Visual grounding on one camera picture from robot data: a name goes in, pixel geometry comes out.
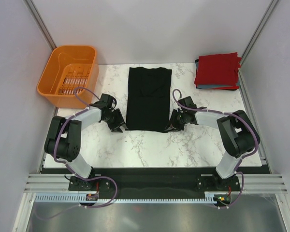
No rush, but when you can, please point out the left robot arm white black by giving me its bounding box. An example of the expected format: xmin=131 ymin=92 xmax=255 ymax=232
xmin=44 ymin=94 xmax=126 ymax=190

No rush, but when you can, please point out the white slotted cable duct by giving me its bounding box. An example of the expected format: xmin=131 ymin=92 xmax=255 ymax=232
xmin=34 ymin=193 xmax=218 ymax=204

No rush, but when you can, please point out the purple cable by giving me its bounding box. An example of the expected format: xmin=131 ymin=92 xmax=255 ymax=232
xmin=172 ymin=89 xmax=261 ymax=210
xmin=53 ymin=87 xmax=118 ymax=208

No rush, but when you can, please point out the folded red t shirt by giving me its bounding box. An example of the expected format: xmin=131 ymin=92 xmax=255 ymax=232
xmin=194 ymin=51 xmax=242 ymax=88

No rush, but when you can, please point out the right aluminium frame post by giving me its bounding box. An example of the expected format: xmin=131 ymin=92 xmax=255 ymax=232
xmin=240 ymin=0 xmax=280 ymax=66

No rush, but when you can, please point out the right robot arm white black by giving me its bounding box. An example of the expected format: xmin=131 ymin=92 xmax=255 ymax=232
xmin=165 ymin=96 xmax=260 ymax=190

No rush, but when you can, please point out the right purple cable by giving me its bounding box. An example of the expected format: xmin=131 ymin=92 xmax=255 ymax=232
xmin=172 ymin=89 xmax=261 ymax=210

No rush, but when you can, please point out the aluminium frame post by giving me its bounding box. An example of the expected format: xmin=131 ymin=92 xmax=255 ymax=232
xmin=23 ymin=0 xmax=57 ymax=50
xmin=240 ymin=0 xmax=280 ymax=66

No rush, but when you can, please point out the folded grey blue t shirt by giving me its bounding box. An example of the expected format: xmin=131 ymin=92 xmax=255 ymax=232
xmin=195 ymin=58 xmax=240 ymax=90

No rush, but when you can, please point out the orange plastic basket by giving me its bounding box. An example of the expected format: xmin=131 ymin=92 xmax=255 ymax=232
xmin=37 ymin=45 xmax=99 ymax=109

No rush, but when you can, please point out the left aluminium frame post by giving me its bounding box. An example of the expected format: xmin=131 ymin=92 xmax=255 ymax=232
xmin=23 ymin=0 xmax=57 ymax=50

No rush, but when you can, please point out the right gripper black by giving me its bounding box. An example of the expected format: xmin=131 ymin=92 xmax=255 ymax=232
xmin=164 ymin=109 xmax=187 ymax=132

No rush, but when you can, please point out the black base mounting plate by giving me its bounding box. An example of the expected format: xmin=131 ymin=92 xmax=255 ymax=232
xmin=68 ymin=167 xmax=240 ymax=199

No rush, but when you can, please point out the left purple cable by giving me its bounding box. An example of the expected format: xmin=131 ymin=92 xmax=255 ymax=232
xmin=53 ymin=87 xmax=118 ymax=208

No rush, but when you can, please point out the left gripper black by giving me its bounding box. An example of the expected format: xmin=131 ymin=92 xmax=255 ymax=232
xmin=102 ymin=108 xmax=128 ymax=133

